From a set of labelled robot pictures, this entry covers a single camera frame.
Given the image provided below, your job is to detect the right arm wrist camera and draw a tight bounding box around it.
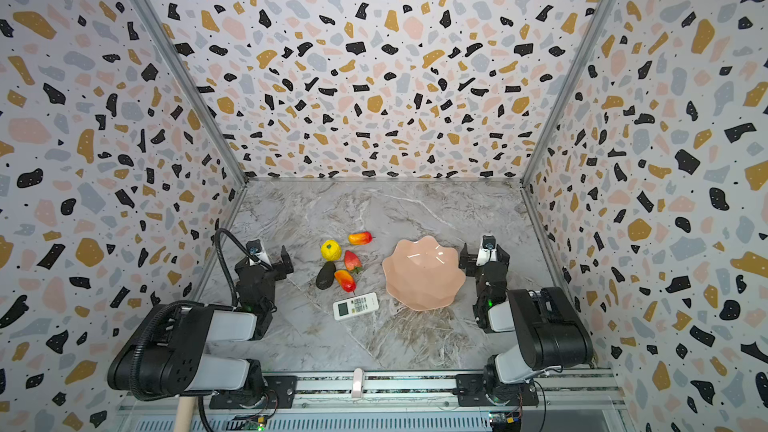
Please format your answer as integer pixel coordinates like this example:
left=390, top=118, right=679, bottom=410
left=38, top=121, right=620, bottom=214
left=476, top=235, right=498, bottom=267

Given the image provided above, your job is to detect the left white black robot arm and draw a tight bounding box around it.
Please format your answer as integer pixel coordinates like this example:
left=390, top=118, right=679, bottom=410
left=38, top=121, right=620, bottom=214
left=107, top=240, right=294, bottom=408

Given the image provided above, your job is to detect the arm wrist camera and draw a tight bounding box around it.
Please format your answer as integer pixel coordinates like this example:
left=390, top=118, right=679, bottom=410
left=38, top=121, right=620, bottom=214
left=476, top=235, right=498, bottom=267
left=246, top=239, right=271, bottom=267

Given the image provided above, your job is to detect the pink scalloped fruit bowl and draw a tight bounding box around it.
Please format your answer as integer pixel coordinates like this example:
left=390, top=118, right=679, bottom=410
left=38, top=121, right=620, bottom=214
left=382, top=236, right=466, bottom=312

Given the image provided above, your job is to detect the dark green fake avocado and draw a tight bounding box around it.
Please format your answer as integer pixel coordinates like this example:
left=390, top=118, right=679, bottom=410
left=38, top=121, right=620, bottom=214
left=315, top=261, right=337, bottom=290

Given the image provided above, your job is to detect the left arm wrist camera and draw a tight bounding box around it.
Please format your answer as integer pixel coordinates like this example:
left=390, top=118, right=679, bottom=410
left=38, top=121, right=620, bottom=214
left=246, top=239, right=271, bottom=267

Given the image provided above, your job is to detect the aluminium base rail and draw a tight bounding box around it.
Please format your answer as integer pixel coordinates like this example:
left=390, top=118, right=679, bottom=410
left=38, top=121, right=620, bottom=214
left=114, top=367, right=634, bottom=431

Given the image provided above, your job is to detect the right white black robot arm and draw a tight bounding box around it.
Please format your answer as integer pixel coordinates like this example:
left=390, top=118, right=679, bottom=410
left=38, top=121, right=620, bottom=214
left=455, top=236, right=594, bottom=407

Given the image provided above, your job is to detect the red yellow fake mango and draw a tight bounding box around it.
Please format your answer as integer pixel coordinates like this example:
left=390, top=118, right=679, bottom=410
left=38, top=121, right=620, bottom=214
left=348, top=231, right=373, bottom=245

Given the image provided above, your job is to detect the wooden stick handle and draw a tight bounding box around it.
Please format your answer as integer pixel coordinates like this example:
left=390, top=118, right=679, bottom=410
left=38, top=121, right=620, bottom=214
left=173, top=397, right=197, bottom=432

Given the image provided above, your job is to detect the white remote control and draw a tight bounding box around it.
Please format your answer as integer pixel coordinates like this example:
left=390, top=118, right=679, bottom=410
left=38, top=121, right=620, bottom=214
left=332, top=292, right=379, bottom=321

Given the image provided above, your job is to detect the yellow fake lemon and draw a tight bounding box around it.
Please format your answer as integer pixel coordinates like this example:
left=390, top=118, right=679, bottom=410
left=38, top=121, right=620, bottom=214
left=321, top=240, right=342, bottom=262

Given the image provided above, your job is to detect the small white clip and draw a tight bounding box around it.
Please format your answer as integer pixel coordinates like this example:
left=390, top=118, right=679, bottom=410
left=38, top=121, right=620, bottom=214
left=351, top=368, right=365, bottom=399

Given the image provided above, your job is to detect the red fake strawberry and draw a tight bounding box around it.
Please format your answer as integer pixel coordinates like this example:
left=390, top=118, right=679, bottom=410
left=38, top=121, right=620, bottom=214
left=344, top=250, right=363, bottom=274

